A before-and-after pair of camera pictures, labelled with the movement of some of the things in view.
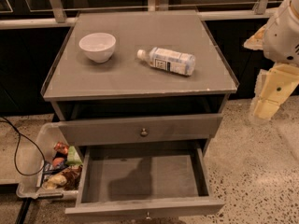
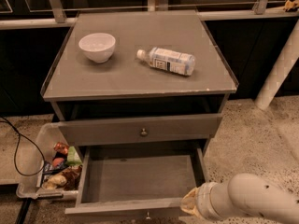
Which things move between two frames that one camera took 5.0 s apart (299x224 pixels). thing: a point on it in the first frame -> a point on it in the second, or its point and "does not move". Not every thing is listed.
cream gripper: x=282 y=38 -> x=204 y=202
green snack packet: x=73 y=158 does not move
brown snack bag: x=65 y=179 does not move
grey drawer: x=144 y=178 does not move
